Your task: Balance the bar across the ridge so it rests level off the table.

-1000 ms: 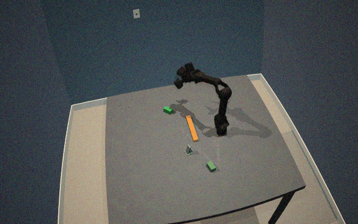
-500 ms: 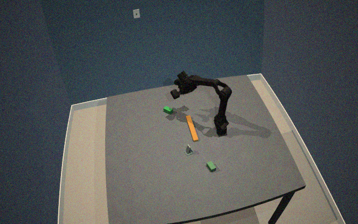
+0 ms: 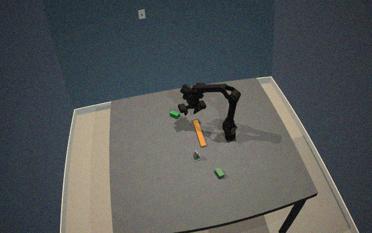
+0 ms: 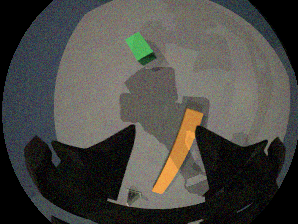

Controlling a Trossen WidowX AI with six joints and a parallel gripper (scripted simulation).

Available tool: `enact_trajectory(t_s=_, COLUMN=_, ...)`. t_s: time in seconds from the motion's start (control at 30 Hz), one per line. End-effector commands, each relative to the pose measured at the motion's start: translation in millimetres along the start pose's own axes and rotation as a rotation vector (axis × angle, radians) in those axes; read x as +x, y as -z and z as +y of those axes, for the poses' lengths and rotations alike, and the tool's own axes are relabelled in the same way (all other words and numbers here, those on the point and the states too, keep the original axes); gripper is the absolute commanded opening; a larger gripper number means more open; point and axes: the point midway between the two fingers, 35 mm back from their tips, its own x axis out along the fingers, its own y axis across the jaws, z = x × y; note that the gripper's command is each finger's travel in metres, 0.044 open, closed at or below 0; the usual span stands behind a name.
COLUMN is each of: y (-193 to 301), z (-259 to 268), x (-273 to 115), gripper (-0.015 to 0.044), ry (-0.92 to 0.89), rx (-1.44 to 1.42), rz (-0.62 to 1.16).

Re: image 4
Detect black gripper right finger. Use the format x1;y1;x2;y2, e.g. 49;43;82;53
194;125;269;197

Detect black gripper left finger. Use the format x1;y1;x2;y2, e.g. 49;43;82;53
51;124;136;201

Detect green rectangular block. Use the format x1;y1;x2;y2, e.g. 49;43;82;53
125;32;157;65

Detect orange bar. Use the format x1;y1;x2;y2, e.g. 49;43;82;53
152;107;204;194

